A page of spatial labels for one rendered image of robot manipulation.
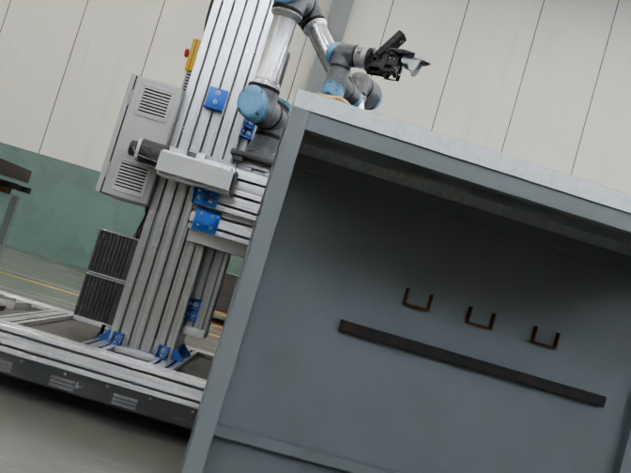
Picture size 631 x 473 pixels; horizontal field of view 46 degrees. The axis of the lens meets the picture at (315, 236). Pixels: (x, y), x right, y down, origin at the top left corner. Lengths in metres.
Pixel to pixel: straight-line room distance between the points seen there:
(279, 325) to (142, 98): 1.17
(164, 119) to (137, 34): 7.91
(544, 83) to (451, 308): 8.78
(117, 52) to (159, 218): 7.96
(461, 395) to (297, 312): 0.55
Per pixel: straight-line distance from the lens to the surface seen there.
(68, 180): 10.59
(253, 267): 1.59
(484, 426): 2.36
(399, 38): 2.57
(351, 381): 2.24
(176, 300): 2.90
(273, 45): 2.70
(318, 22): 2.83
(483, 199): 2.32
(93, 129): 10.61
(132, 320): 2.93
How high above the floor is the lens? 0.65
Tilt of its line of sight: 4 degrees up
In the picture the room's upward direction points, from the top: 16 degrees clockwise
